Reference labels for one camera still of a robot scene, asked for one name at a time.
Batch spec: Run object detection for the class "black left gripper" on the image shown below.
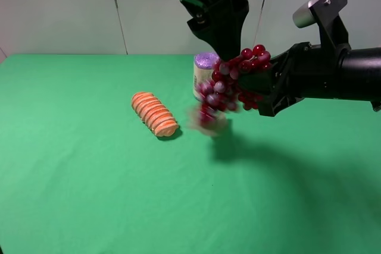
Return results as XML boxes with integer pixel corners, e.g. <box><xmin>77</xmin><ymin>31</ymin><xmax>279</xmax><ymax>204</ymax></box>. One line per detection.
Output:
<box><xmin>179</xmin><ymin>0</ymin><xmax>249</xmax><ymax>59</ymax></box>

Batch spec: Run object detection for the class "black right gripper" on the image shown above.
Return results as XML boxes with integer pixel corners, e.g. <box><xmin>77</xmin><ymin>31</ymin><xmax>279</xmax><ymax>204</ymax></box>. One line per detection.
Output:
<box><xmin>238</xmin><ymin>42</ymin><xmax>350</xmax><ymax>117</ymax></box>

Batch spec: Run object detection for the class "purple artificial grape bunch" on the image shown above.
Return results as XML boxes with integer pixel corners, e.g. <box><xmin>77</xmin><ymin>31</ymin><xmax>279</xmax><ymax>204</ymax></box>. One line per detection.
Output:
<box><xmin>189</xmin><ymin>44</ymin><xmax>271</xmax><ymax>137</ymax></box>

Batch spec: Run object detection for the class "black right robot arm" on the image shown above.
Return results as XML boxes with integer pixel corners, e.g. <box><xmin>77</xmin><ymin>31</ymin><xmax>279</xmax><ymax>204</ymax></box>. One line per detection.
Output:
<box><xmin>238</xmin><ymin>42</ymin><xmax>380</xmax><ymax>117</ymax></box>

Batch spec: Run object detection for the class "purple-topped cylindrical can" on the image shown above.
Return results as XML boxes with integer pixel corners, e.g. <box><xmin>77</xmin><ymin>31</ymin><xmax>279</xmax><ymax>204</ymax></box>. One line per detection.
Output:
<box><xmin>193</xmin><ymin>52</ymin><xmax>220</xmax><ymax>101</ymax></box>

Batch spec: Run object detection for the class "orange striped bread roll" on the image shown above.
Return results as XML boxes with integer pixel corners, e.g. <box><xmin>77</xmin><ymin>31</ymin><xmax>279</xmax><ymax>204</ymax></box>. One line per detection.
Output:
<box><xmin>131</xmin><ymin>92</ymin><xmax>179</xmax><ymax>137</ymax></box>

